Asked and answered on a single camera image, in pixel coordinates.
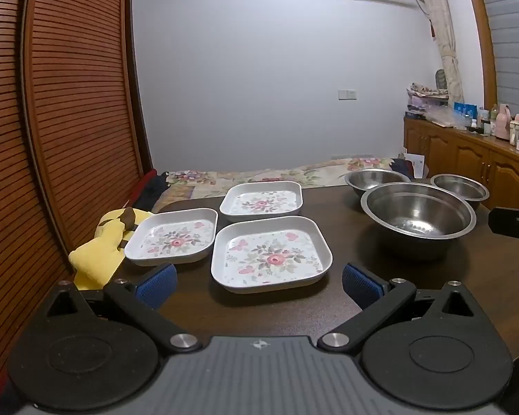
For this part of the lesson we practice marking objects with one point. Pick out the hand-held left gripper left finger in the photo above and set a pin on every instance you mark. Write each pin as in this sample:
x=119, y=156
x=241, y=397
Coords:
x=158, y=286

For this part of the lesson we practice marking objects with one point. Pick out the floral blanket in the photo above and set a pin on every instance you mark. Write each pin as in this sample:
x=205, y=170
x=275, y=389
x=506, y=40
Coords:
x=320, y=175

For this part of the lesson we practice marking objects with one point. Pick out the cream patterned curtain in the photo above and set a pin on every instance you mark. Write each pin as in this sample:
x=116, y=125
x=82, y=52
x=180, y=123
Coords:
x=443, y=30

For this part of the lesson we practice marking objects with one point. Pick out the pink thermos bottle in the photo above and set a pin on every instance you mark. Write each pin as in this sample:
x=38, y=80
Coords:
x=503, y=123

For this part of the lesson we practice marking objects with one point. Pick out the dark navy blanket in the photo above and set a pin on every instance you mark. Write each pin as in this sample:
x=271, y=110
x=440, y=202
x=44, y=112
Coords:
x=401, y=168

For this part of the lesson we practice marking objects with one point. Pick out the blue box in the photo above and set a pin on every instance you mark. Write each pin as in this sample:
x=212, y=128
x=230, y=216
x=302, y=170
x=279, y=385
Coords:
x=465, y=112

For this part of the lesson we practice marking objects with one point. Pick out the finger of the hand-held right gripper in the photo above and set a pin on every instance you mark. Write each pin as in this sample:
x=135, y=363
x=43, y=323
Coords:
x=508, y=222

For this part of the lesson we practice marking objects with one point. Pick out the wooden cabinet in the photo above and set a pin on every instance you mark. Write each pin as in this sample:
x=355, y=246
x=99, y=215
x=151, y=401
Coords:
x=471, y=160

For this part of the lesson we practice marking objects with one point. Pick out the floral white square plate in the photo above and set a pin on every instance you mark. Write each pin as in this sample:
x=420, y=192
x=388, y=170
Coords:
x=173, y=240
x=270, y=259
x=261, y=202

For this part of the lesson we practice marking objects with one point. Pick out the wooden window frame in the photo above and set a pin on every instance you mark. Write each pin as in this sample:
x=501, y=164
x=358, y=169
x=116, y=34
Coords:
x=480, y=30

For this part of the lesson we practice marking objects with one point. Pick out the large stainless steel bowl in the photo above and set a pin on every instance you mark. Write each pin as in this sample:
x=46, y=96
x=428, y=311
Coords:
x=417, y=216

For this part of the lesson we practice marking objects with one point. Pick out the white wall switch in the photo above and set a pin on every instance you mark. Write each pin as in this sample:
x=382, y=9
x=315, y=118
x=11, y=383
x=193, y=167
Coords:
x=347, y=94

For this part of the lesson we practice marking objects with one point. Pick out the small stainless steel bowl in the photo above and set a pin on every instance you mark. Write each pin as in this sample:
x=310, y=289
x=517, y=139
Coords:
x=460, y=188

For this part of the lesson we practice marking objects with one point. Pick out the medium stainless steel bowl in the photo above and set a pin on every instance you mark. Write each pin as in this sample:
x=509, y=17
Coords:
x=374, y=180

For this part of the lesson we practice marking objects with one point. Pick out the yellow plush toy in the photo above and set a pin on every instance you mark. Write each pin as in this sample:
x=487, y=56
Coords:
x=97, y=255

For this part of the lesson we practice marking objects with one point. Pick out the small grey fan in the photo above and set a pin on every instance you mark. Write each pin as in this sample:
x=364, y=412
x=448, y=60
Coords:
x=440, y=80

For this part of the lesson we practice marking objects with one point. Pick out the clear plastic bag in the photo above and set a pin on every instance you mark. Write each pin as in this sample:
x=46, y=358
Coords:
x=441, y=117

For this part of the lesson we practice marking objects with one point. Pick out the pile of papers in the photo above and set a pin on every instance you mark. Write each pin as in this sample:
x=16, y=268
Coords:
x=424, y=99

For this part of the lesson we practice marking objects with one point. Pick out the wooden louvered wardrobe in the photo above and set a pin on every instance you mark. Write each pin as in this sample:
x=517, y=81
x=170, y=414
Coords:
x=69, y=95

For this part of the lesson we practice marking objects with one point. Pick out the red and dark cloth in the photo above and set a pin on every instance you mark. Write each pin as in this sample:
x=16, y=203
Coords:
x=149, y=190

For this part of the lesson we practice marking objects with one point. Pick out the white box beside cabinet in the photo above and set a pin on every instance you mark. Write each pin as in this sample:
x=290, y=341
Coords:
x=416, y=165

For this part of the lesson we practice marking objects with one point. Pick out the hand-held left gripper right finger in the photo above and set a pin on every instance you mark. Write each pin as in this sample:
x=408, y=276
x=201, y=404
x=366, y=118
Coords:
x=361, y=286

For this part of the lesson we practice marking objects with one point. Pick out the grey window blind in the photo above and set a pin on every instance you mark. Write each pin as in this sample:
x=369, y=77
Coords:
x=512, y=30

